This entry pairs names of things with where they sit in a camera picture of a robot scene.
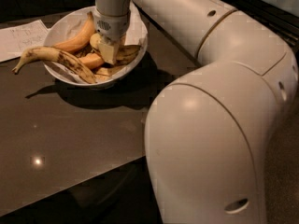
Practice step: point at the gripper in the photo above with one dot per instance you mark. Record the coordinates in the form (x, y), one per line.
(112, 26)

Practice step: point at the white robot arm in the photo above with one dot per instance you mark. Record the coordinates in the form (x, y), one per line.
(206, 133)

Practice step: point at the orange banana centre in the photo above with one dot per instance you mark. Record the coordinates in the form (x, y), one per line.
(92, 60)

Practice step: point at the orange banana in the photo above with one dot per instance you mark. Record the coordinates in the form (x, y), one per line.
(81, 39)
(92, 60)

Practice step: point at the yellow banana bottom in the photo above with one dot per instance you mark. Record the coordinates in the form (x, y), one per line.
(105, 73)

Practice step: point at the orange banana upper left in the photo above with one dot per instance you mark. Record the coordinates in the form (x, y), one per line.
(81, 39)

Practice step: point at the white bowl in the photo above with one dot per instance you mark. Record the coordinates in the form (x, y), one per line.
(59, 27)

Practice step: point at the long spotted yellow banana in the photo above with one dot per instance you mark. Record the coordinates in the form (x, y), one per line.
(62, 57)

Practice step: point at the white paper liner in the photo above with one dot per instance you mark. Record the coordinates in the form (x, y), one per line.
(137, 28)

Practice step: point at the white paper sheet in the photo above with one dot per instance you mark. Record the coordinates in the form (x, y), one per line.
(14, 40)

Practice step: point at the dark metal vent appliance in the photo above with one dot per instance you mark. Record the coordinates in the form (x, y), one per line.
(282, 16)

